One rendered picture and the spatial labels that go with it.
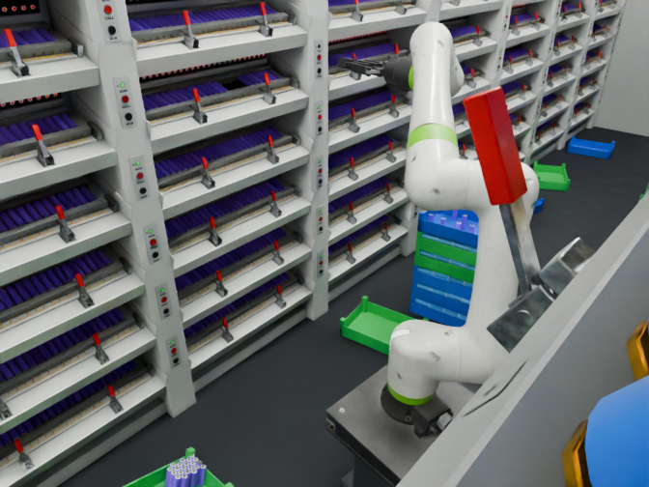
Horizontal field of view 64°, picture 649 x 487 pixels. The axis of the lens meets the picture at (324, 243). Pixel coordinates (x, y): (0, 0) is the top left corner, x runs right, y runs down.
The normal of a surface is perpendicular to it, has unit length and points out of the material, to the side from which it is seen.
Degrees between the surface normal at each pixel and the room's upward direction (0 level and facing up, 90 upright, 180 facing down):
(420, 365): 93
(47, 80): 110
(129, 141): 90
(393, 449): 4
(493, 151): 90
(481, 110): 90
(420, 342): 18
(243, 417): 0
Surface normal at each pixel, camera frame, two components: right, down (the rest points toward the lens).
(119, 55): 0.75, 0.33
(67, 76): 0.70, 0.61
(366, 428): 0.01, -0.83
